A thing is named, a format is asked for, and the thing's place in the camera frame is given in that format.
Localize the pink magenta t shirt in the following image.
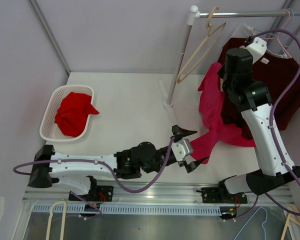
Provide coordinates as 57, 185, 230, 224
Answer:
190, 62, 256, 164

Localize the beige wooden hanger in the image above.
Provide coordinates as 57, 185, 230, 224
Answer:
176, 6, 227, 84

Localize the dark maroon t shirt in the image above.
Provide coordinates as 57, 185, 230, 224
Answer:
216, 37, 300, 141

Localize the pink wire hanger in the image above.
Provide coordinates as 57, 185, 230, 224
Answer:
264, 8, 291, 60

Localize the blue wire hanger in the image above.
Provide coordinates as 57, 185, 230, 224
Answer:
263, 8, 295, 55

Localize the red t shirt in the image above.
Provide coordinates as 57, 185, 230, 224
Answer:
54, 92, 100, 138

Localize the white t shirt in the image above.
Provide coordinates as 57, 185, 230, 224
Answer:
231, 23, 291, 64

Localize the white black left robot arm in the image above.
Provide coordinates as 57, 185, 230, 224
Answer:
28, 125, 205, 201

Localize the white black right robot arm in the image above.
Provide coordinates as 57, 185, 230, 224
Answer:
217, 48, 300, 203

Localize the beige hanger floor right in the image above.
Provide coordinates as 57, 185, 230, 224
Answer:
280, 211, 300, 240

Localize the beige hanger floor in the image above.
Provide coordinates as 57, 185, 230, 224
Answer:
280, 211, 300, 240
45, 198, 69, 240

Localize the beige hanger floor left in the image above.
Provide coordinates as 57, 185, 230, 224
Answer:
45, 198, 69, 240

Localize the metal clothes rack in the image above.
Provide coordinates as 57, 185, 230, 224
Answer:
156, 5, 300, 133

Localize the white plastic laundry basket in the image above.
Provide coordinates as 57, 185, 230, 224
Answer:
39, 84, 95, 143

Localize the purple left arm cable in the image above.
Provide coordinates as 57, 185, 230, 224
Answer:
12, 137, 176, 194

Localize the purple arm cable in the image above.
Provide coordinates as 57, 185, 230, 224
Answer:
12, 137, 176, 194
247, 29, 300, 217

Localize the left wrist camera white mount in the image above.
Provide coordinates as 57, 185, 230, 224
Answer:
171, 138, 194, 162

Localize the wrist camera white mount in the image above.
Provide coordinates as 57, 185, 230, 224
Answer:
171, 138, 194, 162
243, 36, 267, 64

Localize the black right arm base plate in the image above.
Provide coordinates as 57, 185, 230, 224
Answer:
197, 187, 248, 204

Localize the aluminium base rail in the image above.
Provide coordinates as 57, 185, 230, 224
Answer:
22, 164, 295, 208

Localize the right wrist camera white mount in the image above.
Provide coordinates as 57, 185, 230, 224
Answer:
243, 36, 267, 64

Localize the blue wire hanger floor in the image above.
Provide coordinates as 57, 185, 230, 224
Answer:
233, 206, 269, 240

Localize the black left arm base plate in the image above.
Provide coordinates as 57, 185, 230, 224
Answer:
74, 185, 114, 202

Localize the white slotted cable duct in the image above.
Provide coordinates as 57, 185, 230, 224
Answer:
32, 203, 222, 216

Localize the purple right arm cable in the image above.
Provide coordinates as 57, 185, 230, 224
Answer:
247, 29, 300, 217

